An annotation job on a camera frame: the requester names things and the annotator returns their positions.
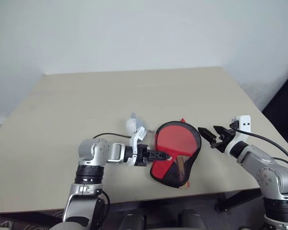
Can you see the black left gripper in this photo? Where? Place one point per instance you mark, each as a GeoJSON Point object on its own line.
{"type": "Point", "coordinates": [142, 156]}

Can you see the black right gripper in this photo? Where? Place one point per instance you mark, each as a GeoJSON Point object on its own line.
{"type": "Point", "coordinates": [225, 141]}

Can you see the red mesh pouch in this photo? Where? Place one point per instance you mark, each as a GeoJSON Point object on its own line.
{"type": "Point", "coordinates": [195, 153]}

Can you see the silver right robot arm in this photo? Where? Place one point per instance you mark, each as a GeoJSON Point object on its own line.
{"type": "Point", "coordinates": [273, 172]}

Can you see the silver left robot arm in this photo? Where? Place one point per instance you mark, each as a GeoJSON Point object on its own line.
{"type": "Point", "coordinates": [91, 151]}

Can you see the red table tennis paddle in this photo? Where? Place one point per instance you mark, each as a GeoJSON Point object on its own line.
{"type": "Point", "coordinates": [175, 141]}

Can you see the white and blue plastic object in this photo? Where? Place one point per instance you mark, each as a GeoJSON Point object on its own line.
{"type": "Point", "coordinates": [130, 125]}

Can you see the dark rounded shape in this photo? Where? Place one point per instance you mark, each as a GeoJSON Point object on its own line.
{"type": "Point", "coordinates": [134, 221]}
{"type": "Point", "coordinates": [192, 220]}

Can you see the black furniture beside table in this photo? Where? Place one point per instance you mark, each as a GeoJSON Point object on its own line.
{"type": "Point", "coordinates": [285, 107]}

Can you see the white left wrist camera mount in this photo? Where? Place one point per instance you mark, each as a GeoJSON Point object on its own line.
{"type": "Point", "coordinates": [139, 134]}

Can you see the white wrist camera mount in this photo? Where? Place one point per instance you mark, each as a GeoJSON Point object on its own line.
{"type": "Point", "coordinates": [244, 122]}
{"type": "Point", "coordinates": [139, 134]}

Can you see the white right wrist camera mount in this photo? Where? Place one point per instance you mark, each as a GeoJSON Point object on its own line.
{"type": "Point", "coordinates": [244, 122]}

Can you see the black table leg frame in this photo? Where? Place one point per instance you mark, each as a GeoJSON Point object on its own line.
{"type": "Point", "coordinates": [230, 201]}

